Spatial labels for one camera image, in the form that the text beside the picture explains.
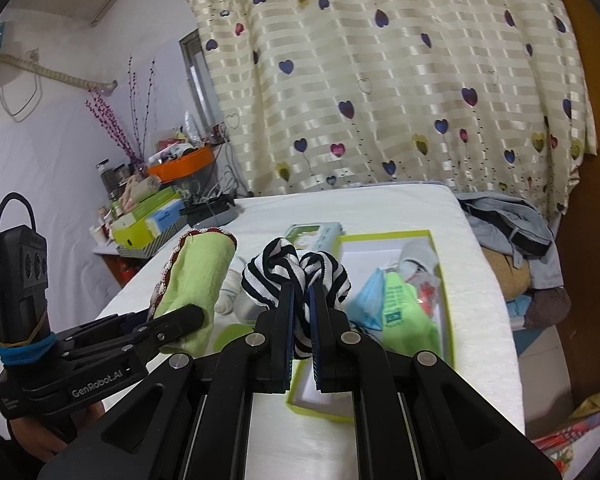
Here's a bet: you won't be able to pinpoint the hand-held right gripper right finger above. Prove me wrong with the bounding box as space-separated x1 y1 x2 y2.
310 285 563 480

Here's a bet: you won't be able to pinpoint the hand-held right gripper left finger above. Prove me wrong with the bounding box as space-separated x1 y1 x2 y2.
37 282 296 480

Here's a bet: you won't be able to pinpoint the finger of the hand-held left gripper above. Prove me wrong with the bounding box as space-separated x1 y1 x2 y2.
62 311 154 349
114 305 207 362

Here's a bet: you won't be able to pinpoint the green towel with brown trim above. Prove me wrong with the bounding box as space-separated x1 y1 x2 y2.
147 228 238 356

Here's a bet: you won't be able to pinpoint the black and white striped sock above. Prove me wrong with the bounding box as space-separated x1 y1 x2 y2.
242 237 353 361

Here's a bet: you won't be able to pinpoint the light green sock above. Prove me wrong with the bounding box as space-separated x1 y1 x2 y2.
379 270 445 358

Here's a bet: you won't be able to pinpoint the green cardboard box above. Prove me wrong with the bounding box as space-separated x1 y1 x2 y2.
285 230 456 423

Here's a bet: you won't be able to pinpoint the clear bag with orange item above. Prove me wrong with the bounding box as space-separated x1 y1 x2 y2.
409 262 443 318

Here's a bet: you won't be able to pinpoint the person's left hand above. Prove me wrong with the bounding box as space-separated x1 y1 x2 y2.
7 401 107 464

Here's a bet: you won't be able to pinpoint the light green jar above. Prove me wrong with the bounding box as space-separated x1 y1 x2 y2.
214 324 255 353

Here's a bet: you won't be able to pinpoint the grey striped tray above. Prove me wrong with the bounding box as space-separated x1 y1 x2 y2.
117 220 188 261

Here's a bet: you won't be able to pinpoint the green file box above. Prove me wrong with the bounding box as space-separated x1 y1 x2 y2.
111 187 186 247

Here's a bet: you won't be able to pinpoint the wet wipes pack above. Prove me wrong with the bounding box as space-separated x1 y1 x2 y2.
284 222 342 252

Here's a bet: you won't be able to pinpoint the blue tissue pack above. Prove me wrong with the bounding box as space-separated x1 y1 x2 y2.
147 205 187 237

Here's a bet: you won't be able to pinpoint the beige rolled cloth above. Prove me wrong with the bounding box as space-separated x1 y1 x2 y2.
120 175 161 211

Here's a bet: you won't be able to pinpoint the grey sock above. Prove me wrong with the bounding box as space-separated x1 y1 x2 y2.
397 240 440 276

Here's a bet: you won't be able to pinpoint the dark glass jar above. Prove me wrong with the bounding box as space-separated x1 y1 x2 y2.
97 160 126 197

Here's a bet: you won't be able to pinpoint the orange tray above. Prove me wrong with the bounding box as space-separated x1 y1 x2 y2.
146 145 216 184

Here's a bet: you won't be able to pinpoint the white quilted table cover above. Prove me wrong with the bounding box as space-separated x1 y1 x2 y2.
92 182 526 480

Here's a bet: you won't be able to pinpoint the pile of small toiletries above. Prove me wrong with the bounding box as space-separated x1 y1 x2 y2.
150 130 216 163

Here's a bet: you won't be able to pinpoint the purple dried branches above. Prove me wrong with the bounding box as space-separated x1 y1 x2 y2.
85 57 157 171

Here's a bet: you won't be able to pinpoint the pile of grey clothes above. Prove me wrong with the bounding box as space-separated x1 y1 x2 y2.
457 191 572 331

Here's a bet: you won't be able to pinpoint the heart print curtain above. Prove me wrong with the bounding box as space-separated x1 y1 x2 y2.
172 0 598 216

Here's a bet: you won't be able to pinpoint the colourful printed cloth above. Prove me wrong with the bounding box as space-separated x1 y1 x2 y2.
530 387 600 466

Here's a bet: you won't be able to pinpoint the wrapped wall pipe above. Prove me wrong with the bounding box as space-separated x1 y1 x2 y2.
0 52 118 97

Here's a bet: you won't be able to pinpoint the metal window frame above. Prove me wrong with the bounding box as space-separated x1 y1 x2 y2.
179 30 226 136

